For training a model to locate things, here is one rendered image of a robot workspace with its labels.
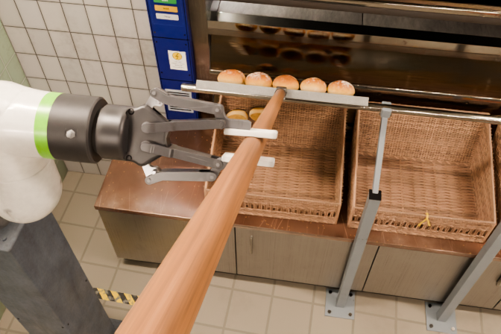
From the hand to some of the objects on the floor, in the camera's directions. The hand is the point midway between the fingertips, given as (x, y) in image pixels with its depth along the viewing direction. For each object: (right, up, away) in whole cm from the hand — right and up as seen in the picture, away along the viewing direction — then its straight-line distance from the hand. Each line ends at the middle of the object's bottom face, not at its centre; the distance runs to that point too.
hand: (250, 145), depth 72 cm
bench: (+57, -55, +206) cm, 221 cm away
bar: (+36, -69, +195) cm, 210 cm away
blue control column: (-18, +49, +291) cm, 296 cm away
